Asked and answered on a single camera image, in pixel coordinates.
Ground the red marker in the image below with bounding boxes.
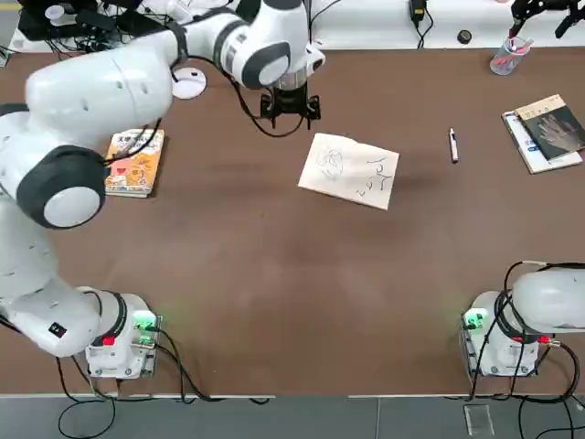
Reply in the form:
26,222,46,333
500,38,535,65

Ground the white desk lamp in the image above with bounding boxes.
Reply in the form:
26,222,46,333
162,0,207,101

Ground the clear pen cup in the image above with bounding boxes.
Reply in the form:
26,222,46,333
489,38,531,77

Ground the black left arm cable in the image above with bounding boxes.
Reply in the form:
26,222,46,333
154,17,321,138

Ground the orange illustrated book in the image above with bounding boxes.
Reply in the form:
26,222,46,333
103,128,165,199

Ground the white round disc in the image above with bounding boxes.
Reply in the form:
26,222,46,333
43,4,77,27

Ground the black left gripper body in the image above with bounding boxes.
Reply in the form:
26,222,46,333
271,87,309,116

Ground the lined paper notebook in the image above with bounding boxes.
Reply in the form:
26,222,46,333
297,132,401,211

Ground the clear floor plate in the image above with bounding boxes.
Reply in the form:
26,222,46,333
463,402,495,436

